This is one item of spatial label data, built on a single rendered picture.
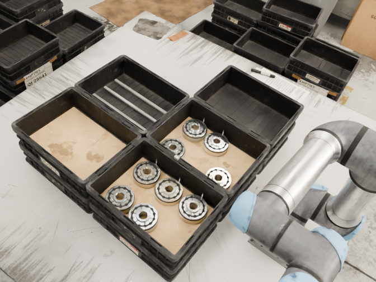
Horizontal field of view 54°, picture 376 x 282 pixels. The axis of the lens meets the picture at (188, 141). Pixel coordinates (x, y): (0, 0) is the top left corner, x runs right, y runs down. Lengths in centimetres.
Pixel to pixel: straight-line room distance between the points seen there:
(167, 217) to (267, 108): 73
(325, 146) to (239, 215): 31
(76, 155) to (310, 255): 102
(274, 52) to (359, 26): 124
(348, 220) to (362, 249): 124
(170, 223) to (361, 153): 67
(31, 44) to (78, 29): 43
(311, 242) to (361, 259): 180
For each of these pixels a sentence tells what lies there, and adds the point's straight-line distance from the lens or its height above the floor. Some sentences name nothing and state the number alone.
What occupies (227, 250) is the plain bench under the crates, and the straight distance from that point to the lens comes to 144.
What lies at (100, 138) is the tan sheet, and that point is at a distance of 153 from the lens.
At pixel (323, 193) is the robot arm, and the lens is 137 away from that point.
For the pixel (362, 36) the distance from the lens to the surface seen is 393.
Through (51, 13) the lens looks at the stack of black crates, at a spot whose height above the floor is 45.
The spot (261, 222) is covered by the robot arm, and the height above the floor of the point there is 140.
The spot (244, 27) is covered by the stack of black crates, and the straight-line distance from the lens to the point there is 307.
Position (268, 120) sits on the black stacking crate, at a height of 83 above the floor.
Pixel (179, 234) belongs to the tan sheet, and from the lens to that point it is 130.
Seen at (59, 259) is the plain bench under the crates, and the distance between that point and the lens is 143.
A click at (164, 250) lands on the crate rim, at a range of 116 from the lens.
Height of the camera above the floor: 201
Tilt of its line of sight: 51 degrees down
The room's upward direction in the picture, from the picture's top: 9 degrees clockwise
